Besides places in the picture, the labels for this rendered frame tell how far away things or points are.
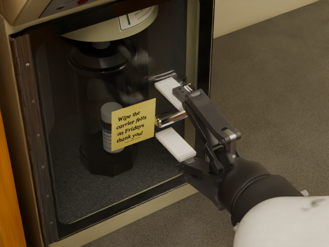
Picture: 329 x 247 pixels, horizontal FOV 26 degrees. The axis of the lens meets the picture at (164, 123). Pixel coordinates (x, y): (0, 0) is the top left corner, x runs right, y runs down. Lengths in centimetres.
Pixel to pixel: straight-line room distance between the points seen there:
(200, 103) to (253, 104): 56
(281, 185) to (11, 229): 36
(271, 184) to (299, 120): 60
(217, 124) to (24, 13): 29
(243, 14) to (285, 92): 30
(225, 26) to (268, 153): 46
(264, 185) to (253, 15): 96
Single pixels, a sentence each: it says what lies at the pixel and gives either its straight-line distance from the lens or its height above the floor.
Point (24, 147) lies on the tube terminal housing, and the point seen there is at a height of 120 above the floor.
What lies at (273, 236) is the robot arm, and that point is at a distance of 71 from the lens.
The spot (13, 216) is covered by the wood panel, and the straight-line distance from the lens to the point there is 98.
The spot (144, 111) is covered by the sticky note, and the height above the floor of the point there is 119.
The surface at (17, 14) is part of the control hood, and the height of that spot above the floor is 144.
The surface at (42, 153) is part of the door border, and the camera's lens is 104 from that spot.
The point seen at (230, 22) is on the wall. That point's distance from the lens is 176.
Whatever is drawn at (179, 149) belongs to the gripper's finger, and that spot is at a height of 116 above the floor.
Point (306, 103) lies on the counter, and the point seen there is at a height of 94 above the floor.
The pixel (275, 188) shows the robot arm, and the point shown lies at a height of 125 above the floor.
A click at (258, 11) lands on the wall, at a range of 181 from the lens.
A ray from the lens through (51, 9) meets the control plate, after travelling 86.
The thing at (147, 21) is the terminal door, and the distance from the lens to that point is 100.
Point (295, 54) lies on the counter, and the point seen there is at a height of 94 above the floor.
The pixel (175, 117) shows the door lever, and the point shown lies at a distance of 106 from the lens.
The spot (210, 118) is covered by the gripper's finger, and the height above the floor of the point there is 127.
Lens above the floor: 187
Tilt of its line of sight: 40 degrees down
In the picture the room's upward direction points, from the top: straight up
